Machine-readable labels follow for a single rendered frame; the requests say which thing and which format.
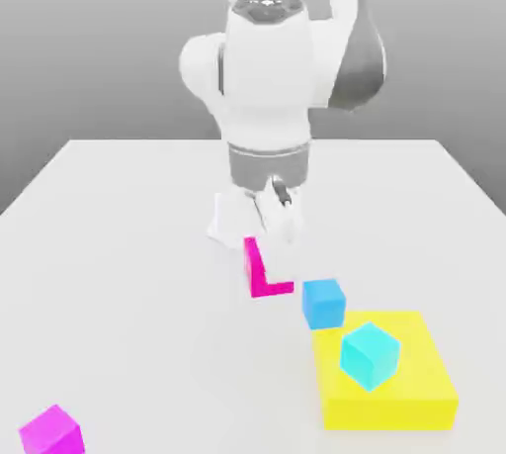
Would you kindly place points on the small blue cube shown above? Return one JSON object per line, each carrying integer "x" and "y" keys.
{"x": 322, "y": 303}

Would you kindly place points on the large yellow box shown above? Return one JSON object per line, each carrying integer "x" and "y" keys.
{"x": 395, "y": 402}

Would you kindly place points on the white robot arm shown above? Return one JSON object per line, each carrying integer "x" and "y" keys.
{"x": 269, "y": 78}

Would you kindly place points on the small pink cube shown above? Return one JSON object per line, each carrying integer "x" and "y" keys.
{"x": 257, "y": 272}

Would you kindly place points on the small magenta cube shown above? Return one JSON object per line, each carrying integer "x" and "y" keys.
{"x": 51, "y": 432}

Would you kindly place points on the small cyan cube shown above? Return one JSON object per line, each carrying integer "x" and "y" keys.
{"x": 369, "y": 355}

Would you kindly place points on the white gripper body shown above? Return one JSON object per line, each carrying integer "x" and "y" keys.
{"x": 241, "y": 220}

